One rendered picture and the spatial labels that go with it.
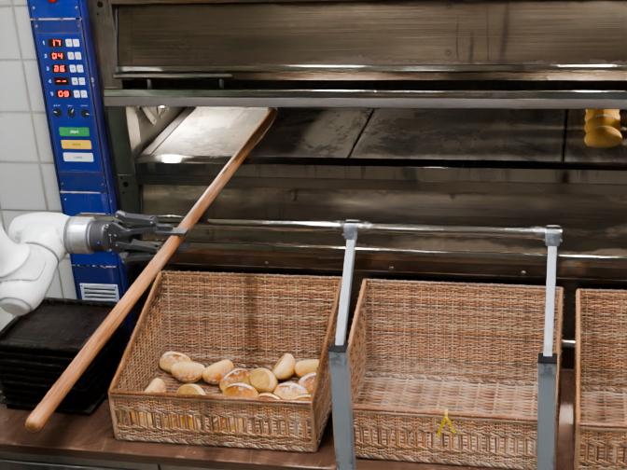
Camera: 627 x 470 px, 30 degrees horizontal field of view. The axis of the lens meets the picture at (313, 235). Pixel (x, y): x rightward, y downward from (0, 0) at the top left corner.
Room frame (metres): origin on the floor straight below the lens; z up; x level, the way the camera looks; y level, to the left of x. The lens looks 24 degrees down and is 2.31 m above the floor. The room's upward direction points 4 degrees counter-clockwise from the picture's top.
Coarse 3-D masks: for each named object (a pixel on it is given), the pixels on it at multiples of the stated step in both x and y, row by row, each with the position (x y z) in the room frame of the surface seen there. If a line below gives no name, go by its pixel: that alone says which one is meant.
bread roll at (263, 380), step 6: (252, 372) 2.83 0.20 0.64; (258, 372) 2.81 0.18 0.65; (264, 372) 2.80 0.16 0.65; (270, 372) 2.80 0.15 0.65; (252, 378) 2.81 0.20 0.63; (258, 378) 2.80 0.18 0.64; (264, 378) 2.79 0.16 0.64; (270, 378) 2.78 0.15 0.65; (252, 384) 2.80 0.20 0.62; (258, 384) 2.78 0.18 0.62; (264, 384) 2.77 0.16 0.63; (270, 384) 2.76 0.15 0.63; (276, 384) 2.77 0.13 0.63; (258, 390) 2.78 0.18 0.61; (264, 390) 2.77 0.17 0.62; (270, 390) 2.76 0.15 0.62
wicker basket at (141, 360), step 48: (192, 288) 3.05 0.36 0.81; (240, 288) 3.01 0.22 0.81; (288, 288) 2.98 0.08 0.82; (336, 288) 2.95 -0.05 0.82; (144, 336) 2.89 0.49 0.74; (288, 336) 2.94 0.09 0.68; (144, 384) 2.84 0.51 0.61; (144, 432) 2.61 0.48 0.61; (192, 432) 2.58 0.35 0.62; (240, 432) 2.55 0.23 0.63; (288, 432) 2.52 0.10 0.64
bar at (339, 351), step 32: (128, 224) 2.73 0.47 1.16; (224, 224) 2.67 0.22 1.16; (256, 224) 2.65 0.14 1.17; (288, 224) 2.63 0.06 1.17; (320, 224) 2.61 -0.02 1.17; (352, 224) 2.59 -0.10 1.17; (384, 224) 2.57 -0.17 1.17; (416, 224) 2.56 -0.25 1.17; (448, 224) 2.54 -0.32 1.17; (352, 256) 2.55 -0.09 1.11; (544, 352) 2.28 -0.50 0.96; (544, 384) 2.25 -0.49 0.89; (352, 416) 2.39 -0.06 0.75; (544, 416) 2.25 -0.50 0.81; (352, 448) 2.37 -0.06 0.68; (544, 448) 2.25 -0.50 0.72
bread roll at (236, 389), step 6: (234, 384) 2.76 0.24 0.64; (240, 384) 2.76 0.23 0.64; (246, 384) 2.76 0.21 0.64; (228, 390) 2.75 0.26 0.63; (234, 390) 2.74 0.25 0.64; (240, 390) 2.74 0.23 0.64; (246, 390) 2.74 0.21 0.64; (252, 390) 2.74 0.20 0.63; (246, 396) 2.73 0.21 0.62; (252, 396) 2.73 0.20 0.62
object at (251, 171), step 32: (160, 160) 3.11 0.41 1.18; (192, 160) 3.10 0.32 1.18; (224, 160) 3.08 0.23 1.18; (256, 160) 3.06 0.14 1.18; (288, 160) 3.04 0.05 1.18; (320, 160) 3.02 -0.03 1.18; (352, 160) 3.00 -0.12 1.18; (384, 160) 2.99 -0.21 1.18; (416, 160) 2.97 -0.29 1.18; (448, 160) 2.95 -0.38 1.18; (480, 160) 2.93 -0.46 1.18; (512, 160) 2.92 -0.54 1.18
